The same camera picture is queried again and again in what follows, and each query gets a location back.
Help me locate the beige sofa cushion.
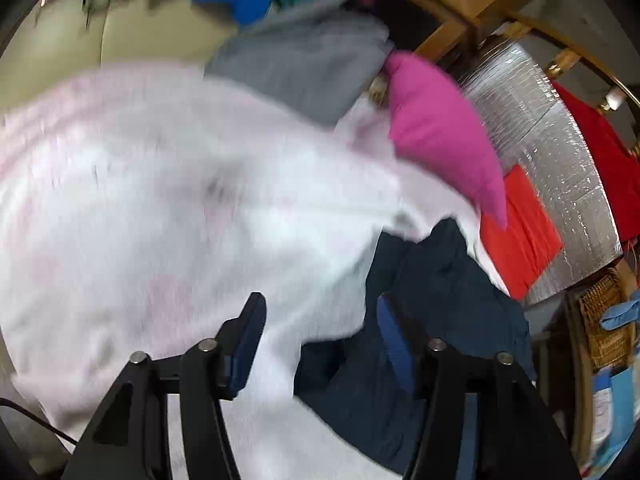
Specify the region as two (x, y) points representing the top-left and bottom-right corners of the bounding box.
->
(0, 0), (241, 128)

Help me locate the orange-red cushion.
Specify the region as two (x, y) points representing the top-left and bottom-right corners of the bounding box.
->
(480, 164), (565, 302)

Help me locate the silver foil insulation mat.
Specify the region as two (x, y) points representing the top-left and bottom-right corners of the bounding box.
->
(452, 40), (625, 306)

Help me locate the light blue cloth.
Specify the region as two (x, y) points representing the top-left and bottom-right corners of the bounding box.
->
(600, 290), (640, 331)

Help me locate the wicker basket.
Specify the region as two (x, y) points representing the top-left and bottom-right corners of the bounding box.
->
(579, 272), (638, 373)

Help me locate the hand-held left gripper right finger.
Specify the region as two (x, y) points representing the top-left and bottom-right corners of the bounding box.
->
(376, 292), (581, 480)

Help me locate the grey hooded sweatshirt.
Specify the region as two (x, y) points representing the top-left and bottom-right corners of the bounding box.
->
(205, 0), (396, 128)

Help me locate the black cable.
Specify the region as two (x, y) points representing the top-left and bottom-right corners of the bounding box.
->
(0, 397), (79, 446)

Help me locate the red cloth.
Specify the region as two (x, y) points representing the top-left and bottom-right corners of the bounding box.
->
(552, 82), (640, 243)

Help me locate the navy blue garment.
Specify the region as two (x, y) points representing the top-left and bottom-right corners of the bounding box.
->
(292, 217), (538, 478)

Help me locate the blue white box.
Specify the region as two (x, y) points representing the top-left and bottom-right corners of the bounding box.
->
(592, 360), (640, 467)

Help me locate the pale pink fleece blanket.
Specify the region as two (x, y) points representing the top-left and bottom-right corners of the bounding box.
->
(0, 60), (511, 480)

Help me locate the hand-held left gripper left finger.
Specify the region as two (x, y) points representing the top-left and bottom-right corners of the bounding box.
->
(61, 291), (268, 480)

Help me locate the patterned beige small cloth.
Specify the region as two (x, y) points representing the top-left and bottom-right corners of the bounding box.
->
(367, 76), (392, 107)

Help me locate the magenta pillow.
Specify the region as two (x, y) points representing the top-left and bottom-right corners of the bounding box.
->
(384, 52), (508, 231)

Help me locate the wooden brass railing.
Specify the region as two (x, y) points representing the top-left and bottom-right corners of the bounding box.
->
(515, 10), (640, 161)

